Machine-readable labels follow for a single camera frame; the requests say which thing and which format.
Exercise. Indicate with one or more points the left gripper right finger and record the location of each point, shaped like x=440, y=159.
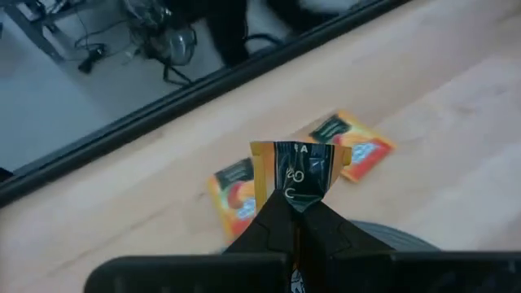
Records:
x=338, y=240

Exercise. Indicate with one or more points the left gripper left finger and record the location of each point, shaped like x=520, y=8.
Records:
x=272, y=232

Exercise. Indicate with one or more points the orange tea packet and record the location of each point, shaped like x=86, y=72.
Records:
x=234, y=195
x=301, y=171
x=366, y=150

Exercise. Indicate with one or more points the grey round woven placemat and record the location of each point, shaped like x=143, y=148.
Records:
x=390, y=238

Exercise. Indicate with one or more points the black floor fan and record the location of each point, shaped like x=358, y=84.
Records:
x=179, y=45

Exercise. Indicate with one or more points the grey metal stand legs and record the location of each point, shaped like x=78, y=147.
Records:
x=32, y=30

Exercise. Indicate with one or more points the black aluminium table frame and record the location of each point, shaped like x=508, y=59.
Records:
x=163, y=108

